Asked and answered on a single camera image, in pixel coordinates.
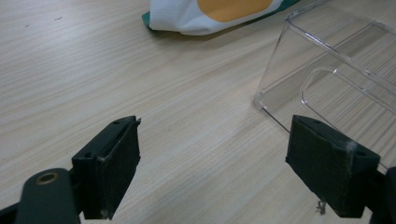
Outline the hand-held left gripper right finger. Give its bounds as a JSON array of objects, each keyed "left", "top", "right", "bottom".
[{"left": 285, "top": 114, "right": 381, "bottom": 218}]

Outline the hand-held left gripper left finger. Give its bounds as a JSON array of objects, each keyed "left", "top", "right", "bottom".
[{"left": 71, "top": 115, "right": 142, "bottom": 220}]

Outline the clear plastic tray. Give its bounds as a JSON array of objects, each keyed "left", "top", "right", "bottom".
[{"left": 253, "top": 0, "right": 396, "bottom": 171}]

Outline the white cloth tote bag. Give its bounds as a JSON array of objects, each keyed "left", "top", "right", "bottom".
[{"left": 142, "top": 0, "right": 302, "bottom": 36}]

